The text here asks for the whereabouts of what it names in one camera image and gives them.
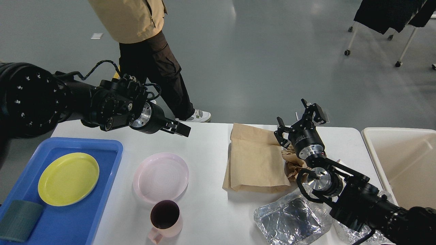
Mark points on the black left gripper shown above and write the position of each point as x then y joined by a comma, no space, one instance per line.
152,119

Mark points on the yellow plate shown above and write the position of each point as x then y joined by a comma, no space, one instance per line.
68,179

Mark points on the rack with black clothes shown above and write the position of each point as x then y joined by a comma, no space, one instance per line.
381,15

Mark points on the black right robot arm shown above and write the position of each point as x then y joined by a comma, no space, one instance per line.
354,202

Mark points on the pink mug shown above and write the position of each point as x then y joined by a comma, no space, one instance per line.
166,221

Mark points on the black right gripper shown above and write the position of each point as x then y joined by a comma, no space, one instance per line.
305,142

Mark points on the crumpled aluminium foil tray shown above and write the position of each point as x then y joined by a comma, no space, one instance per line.
292,220

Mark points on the brown paper bag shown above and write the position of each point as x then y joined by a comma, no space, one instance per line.
255,162

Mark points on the blue plastic tray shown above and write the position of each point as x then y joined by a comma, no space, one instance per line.
74,224

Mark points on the green sponge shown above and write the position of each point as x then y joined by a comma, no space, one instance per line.
19,220

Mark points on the crumpled brown paper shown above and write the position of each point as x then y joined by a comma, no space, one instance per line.
293,164

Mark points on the pink plate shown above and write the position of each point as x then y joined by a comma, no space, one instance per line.
161,176

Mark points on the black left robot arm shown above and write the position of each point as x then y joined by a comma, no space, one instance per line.
34,102

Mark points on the beige plastic bin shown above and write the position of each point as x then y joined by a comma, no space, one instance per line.
405,162

